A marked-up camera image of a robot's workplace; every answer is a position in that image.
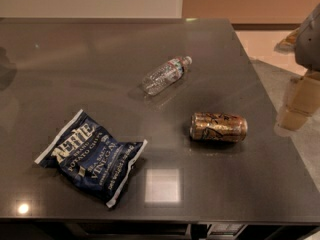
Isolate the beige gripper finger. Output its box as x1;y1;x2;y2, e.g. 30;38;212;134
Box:
278;29;299;50
277;71;320;131

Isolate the clear plastic water bottle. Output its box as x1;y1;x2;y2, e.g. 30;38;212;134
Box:
142;56;192;96

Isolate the blue kettle chips bag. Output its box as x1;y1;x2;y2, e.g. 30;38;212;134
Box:
35;110;147;208

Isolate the orange gold soda can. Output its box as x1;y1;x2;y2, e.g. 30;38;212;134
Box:
189;112;248;143

